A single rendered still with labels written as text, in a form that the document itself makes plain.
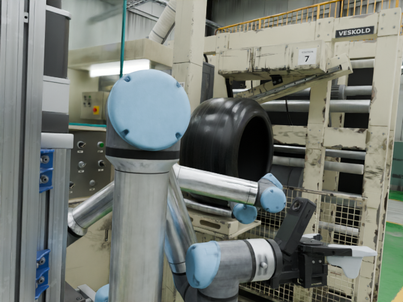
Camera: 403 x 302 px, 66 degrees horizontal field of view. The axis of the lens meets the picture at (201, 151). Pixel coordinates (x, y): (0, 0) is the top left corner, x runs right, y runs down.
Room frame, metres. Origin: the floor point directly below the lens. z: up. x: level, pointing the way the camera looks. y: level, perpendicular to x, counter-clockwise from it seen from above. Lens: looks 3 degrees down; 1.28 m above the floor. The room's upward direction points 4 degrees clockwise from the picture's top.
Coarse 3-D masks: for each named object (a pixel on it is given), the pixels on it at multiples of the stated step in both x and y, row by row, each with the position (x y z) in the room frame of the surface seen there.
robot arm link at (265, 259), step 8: (248, 240) 0.57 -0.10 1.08; (256, 240) 0.58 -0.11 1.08; (264, 240) 0.58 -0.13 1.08; (256, 248) 0.56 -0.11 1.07; (264, 248) 0.56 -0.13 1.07; (256, 256) 0.54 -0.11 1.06; (264, 256) 0.55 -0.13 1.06; (272, 256) 0.55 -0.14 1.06; (256, 264) 0.54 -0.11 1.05; (264, 264) 0.54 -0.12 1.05; (272, 264) 0.55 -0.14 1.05; (256, 272) 0.54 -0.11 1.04; (264, 272) 0.55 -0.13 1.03; (272, 272) 0.55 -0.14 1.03; (256, 280) 0.55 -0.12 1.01
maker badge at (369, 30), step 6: (336, 30) 1.85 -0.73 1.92; (342, 30) 1.83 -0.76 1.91; (348, 30) 1.81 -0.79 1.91; (354, 30) 1.80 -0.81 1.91; (360, 30) 1.78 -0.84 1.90; (366, 30) 1.76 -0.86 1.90; (372, 30) 1.75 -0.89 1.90; (336, 36) 1.85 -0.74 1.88; (342, 36) 1.83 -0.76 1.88; (348, 36) 1.81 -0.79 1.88
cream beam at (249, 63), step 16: (240, 48) 1.85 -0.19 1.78; (256, 48) 1.79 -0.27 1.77; (272, 48) 1.74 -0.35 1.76; (288, 48) 1.68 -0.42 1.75; (304, 48) 1.64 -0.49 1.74; (320, 48) 1.60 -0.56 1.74; (224, 64) 1.90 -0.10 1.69; (240, 64) 1.84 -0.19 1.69; (256, 64) 1.79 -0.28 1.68; (272, 64) 1.73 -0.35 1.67; (288, 64) 1.68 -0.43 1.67; (320, 64) 1.60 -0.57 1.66; (240, 80) 2.10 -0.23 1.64
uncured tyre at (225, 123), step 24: (192, 120) 1.50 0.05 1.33; (216, 120) 1.43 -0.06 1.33; (240, 120) 1.43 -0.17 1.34; (264, 120) 1.65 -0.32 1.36; (192, 144) 1.45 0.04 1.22; (216, 144) 1.38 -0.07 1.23; (240, 144) 1.92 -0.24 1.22; (264, 144) 1.83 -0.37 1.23; (216, 168) 1.37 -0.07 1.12; (240, 168) 1.90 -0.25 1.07; (264, 168) 1.80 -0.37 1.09
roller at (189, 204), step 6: (186, 204) 1.61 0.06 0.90; (192, 204) 1.59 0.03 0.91; (198, 204) 1.57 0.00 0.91; (204, 204) 1.55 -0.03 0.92; (210, 204) 1.54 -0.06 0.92; (204, 210) 1.54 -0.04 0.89; (210, 210) 1.52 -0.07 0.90; (216, 210) 1.50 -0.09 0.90; (222, 210) 1.49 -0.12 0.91; (228, 210) 1.47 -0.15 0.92; (228, 216) 1.47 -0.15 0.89
